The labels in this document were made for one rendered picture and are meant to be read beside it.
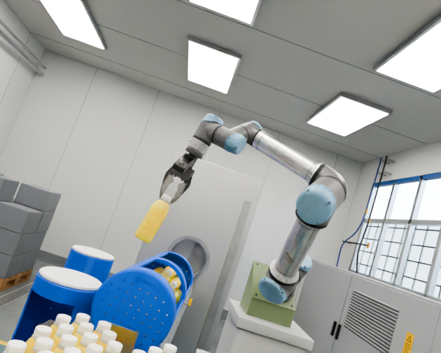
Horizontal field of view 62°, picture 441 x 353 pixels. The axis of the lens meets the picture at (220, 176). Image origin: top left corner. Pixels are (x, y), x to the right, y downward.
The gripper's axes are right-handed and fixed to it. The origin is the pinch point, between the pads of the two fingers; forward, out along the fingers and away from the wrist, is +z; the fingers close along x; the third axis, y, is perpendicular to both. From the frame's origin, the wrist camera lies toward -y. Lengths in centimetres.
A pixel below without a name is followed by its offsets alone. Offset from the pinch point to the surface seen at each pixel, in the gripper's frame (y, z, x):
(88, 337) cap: -39, 38, -5
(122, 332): -14.8, 43.5, -11.5
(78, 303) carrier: 20, 58, 11
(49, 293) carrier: 16, 59, 23
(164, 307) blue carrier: -9.2, 31.7, -19.3
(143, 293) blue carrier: -8.7, 31.6, -10.8
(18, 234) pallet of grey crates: 280, 141, 152
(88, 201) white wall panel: 488, 110, 163
